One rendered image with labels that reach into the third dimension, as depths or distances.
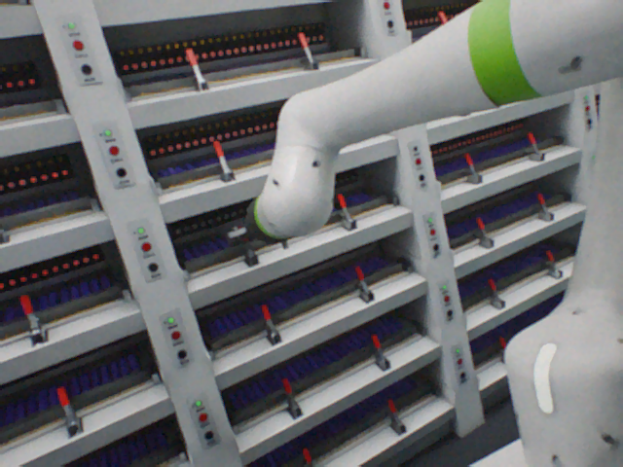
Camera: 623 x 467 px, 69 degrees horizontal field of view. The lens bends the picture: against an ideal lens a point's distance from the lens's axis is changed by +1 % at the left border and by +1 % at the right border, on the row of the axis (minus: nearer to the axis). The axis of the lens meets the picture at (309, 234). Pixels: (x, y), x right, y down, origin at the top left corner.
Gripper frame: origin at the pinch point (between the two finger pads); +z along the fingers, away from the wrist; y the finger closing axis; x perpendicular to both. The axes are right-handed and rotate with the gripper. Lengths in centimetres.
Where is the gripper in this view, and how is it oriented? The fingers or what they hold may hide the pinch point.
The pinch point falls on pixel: (243, 235)
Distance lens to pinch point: 102.9
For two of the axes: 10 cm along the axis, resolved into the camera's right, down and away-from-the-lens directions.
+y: 8.6, -3.0, 4.0
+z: -3.7, 1.6, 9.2
